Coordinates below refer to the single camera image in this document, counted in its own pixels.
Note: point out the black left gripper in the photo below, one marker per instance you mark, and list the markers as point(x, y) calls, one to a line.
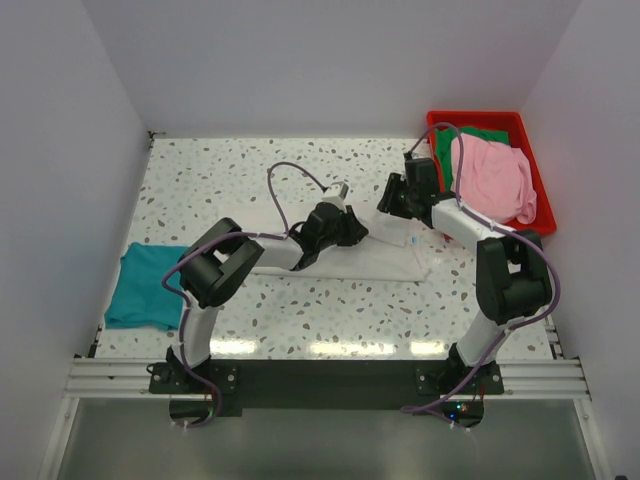
point(355, 232)

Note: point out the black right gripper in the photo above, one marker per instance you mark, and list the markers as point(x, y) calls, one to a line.
point(388, 203)

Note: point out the white t shirt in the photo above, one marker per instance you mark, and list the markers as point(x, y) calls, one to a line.
point(390, 252)

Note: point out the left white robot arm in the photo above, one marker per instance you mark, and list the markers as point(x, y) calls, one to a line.
point(212, 270)

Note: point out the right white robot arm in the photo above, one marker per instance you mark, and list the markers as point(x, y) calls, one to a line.
point(513, 280)

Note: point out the green t shirt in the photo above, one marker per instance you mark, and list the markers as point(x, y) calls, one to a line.
point(445, 138)

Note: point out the pink t shirt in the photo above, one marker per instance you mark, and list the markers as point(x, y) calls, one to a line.
point(494, 179)

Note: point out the red plastic bin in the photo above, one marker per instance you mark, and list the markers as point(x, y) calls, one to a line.
point(510, 122)

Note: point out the teal folded t shirt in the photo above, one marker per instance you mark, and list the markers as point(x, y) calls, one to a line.
point(139, 299)

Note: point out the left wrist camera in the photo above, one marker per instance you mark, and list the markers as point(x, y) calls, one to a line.
point(336, 194)

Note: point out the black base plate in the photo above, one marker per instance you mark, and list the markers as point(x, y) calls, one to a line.
point(301, 384)

